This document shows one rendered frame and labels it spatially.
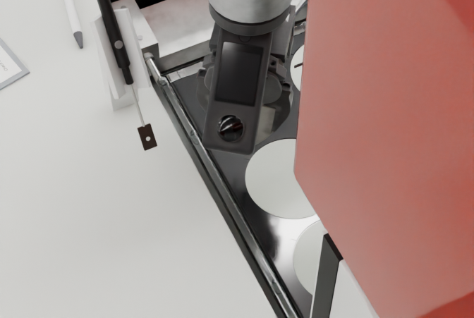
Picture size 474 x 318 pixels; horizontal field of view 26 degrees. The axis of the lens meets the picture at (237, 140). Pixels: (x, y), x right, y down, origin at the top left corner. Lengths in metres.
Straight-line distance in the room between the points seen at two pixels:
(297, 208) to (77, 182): 0.23
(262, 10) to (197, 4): 0.41
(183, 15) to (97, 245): 0.37
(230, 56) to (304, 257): 0.25
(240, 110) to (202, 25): 0.36
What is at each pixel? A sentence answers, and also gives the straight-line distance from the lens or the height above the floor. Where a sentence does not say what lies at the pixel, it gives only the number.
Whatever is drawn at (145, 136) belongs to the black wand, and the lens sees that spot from 1.01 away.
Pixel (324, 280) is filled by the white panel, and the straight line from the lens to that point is 0.73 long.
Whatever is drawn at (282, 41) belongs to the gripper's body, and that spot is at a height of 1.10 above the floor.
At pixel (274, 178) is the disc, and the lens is 1.09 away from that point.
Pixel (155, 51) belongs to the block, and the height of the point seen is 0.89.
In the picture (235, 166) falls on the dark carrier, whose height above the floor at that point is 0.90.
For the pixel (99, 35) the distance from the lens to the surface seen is 0.97.
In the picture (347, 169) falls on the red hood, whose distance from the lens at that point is 0.60.
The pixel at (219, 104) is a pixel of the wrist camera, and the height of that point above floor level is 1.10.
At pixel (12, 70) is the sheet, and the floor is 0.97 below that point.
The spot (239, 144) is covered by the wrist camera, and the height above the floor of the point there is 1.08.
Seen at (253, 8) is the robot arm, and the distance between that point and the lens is 0.85.
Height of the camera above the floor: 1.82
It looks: 56 degrees down
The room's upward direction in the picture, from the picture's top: straight up
